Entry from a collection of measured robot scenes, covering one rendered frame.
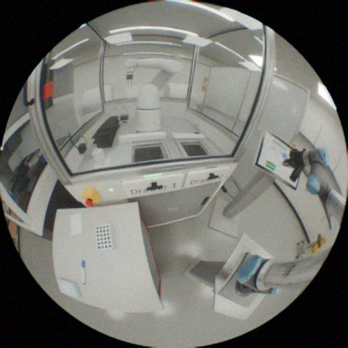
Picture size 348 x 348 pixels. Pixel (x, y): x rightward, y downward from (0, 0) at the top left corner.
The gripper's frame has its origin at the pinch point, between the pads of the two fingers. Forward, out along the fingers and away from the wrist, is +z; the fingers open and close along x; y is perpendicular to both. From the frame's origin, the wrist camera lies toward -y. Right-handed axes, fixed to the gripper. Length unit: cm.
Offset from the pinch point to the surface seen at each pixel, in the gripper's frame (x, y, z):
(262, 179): -7.3, -9.3, 32.7
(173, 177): 58, -32, -12
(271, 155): 1.4, 7.9, 14.9
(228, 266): 13, -60, -20
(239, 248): 10, -53, -11
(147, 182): 67, -39, -18
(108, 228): 73, -65, -31
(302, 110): -48, 96, 24
